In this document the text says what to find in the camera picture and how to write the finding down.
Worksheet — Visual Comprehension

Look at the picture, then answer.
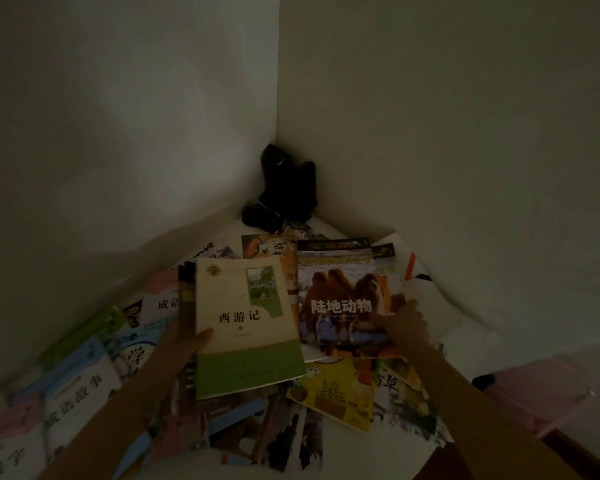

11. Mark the person's left hand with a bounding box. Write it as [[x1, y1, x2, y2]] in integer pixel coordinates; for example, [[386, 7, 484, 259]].
[[143, 320, 216, 391]]

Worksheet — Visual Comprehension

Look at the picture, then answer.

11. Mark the person's right hand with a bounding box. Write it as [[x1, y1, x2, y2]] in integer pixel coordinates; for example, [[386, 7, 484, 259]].
[[372, 299, 432, 355]]

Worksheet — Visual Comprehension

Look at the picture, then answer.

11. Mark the person's left forearm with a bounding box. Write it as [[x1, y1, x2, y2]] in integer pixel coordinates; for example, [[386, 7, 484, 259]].
[[39, 367, 181, 480]]

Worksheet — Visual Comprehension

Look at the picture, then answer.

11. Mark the person's right forearm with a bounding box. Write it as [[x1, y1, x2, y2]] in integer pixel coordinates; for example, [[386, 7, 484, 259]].
[[407, 342, 583, 480]]

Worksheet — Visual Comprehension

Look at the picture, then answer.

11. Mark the pile of books and magazines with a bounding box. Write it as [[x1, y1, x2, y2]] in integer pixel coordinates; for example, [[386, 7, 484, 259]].
[[0, 229, 456, 478]]

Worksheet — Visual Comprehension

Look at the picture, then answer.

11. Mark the white book green band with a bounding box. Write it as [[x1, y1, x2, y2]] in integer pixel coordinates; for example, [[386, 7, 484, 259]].
[[194, 255, 307, 401]]

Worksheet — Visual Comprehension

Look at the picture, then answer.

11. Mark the camel cover animal book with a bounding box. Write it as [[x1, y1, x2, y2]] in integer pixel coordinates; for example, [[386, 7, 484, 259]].
[[295, 237, 407, 363]]

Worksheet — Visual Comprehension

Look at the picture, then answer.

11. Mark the black cloth object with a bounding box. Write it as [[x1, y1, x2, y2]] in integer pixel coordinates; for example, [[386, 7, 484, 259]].
[[240, 143, 321, 235]]

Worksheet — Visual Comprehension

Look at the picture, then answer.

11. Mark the pink plastic stool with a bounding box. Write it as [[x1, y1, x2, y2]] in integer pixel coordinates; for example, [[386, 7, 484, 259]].
[[471, 356, 597, 439]]

